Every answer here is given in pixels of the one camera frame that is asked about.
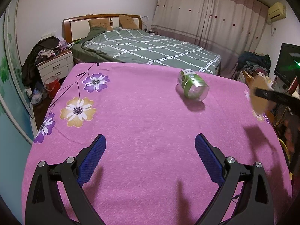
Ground black television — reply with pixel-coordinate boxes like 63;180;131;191
274;43;300;87

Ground red bucket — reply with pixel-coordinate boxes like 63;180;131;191
44;76;61;99

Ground white wooden nightstand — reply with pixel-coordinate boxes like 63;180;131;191
37;49;74;82

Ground yellow rimmed trash bin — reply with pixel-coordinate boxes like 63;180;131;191
278;137;293;181

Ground dark laundry heap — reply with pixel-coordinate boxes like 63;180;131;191
235;52;271;80

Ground beige paper cup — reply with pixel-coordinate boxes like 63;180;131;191
250;74;272;114

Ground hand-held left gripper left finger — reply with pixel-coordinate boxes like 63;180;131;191
25;133;106;225

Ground dark clothes pile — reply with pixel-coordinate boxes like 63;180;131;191
22;36;60;87

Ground yellowed air conditioner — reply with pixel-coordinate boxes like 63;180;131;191
267;2;287;24

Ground pink striped curtain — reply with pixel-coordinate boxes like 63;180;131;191
151;0;269;80

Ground green plaid quilt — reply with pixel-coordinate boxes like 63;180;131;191
71;27;222;74

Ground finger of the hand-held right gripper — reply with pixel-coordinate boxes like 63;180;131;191
254;88;300;116

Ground pink floral blanket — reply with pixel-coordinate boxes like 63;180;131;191
21;62;293;225

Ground clear jar with green label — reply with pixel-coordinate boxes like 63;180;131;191
176;69;209;102

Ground wooden bed headboard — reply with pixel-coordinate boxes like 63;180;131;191
62;14;142;44

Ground plastic bags on floor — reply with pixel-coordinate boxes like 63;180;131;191
26;87;47;106

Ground brown pillow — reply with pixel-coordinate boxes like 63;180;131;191
88;18;113;31
119;15;139;30

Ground wooden side desk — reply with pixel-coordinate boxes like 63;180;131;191
237;69;282;127

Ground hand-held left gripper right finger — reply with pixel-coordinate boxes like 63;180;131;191
193;133;275;225

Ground glass sliding wardrobe door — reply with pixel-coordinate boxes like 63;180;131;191
0;5;38;193

